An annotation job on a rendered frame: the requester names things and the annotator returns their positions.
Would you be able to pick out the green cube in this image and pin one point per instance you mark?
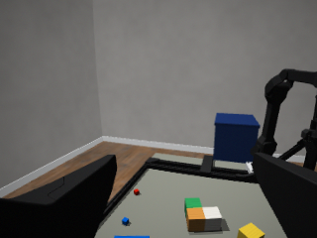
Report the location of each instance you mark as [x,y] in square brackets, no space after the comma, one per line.
[192,203]

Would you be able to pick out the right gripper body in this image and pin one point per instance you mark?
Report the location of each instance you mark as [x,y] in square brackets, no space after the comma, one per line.
[305,134]

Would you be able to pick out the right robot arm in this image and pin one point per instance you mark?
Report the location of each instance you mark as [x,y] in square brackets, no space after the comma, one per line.
[275,93]

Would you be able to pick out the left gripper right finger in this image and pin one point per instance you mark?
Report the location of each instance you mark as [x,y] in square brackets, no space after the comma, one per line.
[291,192]

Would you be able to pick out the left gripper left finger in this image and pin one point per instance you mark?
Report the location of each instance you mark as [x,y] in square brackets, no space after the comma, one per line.
[69,207]

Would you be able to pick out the orange cube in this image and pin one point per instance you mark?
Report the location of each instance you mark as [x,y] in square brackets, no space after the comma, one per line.
[195,219]

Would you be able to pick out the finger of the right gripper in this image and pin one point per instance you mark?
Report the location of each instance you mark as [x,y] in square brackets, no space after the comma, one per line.
[311,150]

